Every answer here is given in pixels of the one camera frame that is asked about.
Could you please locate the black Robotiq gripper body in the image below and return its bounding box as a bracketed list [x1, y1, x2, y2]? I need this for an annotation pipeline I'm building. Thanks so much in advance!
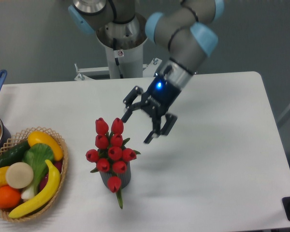
[141, 74, 181, 124]

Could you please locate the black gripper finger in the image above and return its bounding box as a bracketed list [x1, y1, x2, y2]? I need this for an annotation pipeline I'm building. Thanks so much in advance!
[144, 113, 177, 144]
[120, 85, 150, 123]

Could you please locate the red tulip bouquet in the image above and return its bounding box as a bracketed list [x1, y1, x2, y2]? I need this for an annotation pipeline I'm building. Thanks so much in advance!
[86, 117, 140, 209]

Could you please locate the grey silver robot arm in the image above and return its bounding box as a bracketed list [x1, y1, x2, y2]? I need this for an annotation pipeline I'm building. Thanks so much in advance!
[68, 0, 224, 144]

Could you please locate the dark grey ribbed vase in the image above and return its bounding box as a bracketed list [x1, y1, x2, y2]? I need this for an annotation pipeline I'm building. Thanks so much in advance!
[100, 162, 131, 189]

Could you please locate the purple plastic eggplant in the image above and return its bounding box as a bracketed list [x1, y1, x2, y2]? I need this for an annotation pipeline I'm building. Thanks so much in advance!
[39, 160, 63, 192]

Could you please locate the green plastic bok choy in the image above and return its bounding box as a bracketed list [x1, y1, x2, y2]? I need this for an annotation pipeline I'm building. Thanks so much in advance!
[21, 143, 54, 201]

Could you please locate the woven wicker basket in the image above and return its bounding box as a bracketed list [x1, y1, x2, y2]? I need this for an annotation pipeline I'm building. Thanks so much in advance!
[0, 127, 68, 223]

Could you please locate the dark green plastic cucumber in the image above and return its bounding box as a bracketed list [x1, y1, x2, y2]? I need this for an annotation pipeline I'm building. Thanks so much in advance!
[0, 140, 30, 168]

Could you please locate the yellow plastic banana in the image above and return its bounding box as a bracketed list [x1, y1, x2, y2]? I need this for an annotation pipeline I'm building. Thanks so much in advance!
[8, 159, 60, 219]

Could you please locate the beige round radish slice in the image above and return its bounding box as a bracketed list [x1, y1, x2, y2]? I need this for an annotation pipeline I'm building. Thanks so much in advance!
[5, 162, 34, 189]

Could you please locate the orange plastic orange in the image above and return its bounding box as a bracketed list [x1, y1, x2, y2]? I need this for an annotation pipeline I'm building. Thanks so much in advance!
[0, 185, 21, 209]

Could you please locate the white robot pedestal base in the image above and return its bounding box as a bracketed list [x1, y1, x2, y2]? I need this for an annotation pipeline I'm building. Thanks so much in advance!
[74, 13, 162, 81]

